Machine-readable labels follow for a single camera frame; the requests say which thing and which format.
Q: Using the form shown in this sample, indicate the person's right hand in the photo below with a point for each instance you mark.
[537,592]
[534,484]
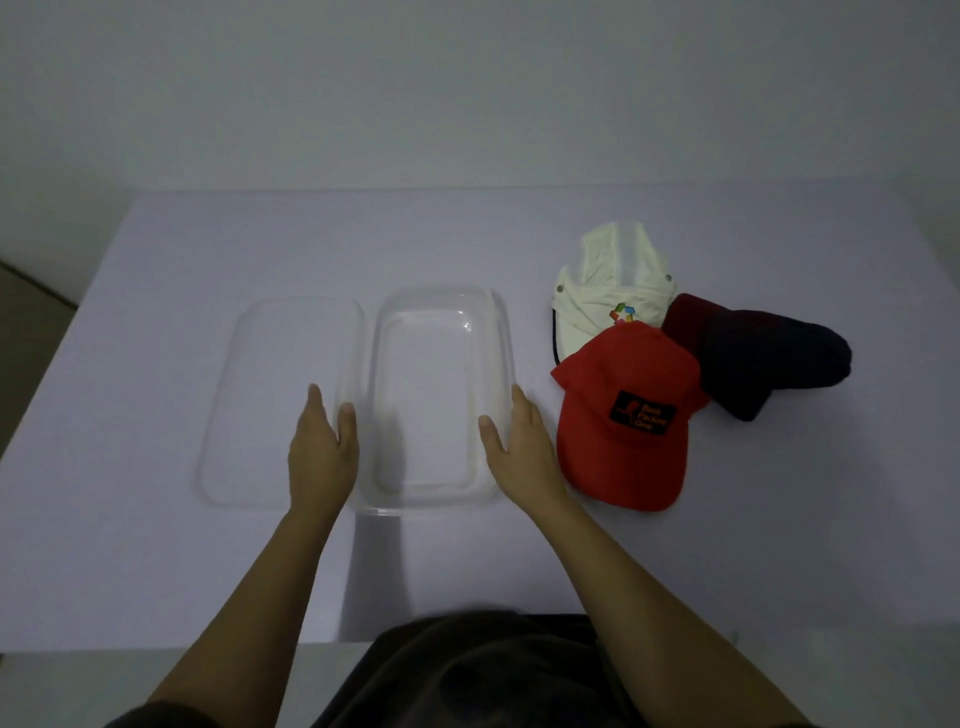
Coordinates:
[529,465]

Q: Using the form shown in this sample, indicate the person's left hand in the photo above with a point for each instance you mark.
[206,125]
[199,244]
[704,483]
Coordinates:
[322,472]

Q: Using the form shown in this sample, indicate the red cap with black patch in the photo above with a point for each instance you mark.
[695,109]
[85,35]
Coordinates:
[622,465]

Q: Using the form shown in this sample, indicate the clear plastic lid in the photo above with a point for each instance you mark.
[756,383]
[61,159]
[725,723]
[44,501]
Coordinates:
[262,390]

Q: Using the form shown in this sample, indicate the clear plastic container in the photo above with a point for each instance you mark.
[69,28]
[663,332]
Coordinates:
[427,390]

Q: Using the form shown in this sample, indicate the white cap with colourful logo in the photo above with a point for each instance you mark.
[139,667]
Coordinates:
[607,270]

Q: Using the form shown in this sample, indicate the navy cap with red brim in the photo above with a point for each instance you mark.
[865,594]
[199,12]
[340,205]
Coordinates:
[765,352]

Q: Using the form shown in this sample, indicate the person's right forearm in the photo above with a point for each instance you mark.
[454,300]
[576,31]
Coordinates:
[660,622]

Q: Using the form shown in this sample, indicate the person's left forearm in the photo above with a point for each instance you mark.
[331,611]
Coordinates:
[255,615]

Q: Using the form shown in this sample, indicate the person's black shirt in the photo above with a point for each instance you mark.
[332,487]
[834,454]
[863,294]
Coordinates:
[480,675]

